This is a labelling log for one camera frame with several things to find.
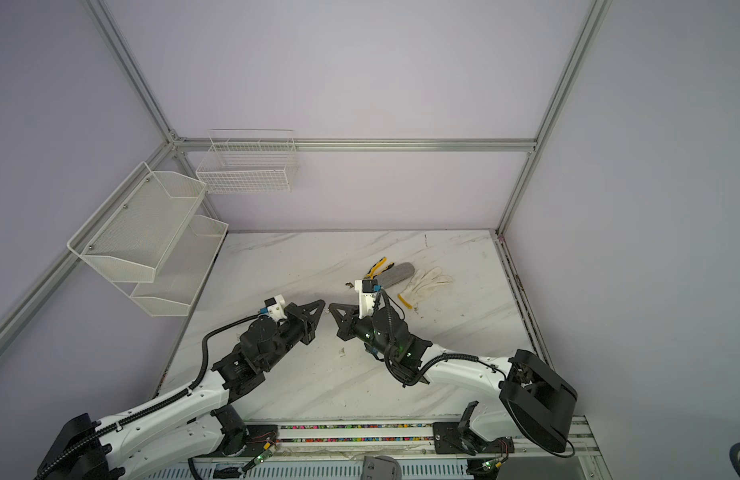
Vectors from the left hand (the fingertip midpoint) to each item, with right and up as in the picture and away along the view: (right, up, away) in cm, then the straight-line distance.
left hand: (326, 301), depth 74 cm
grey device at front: (+14, -39, -5) cm, 41 cm away
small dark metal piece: (+3, +2, +30) cm, 31 cm away
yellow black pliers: (+13, +8, +36) cm, 39 cm away
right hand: (0, -2, -2) cm, 3 cm away
